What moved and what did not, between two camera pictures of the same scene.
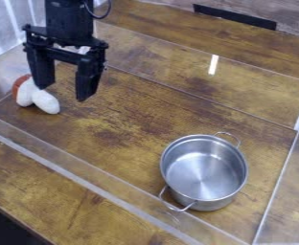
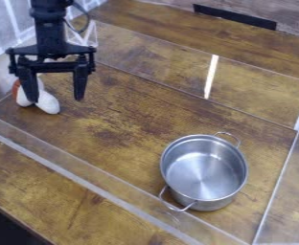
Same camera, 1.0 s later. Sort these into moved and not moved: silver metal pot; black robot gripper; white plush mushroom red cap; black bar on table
Moved: black robot gripper
Not moved: white plush mushroom red cap; silver metal pot; black bar on table
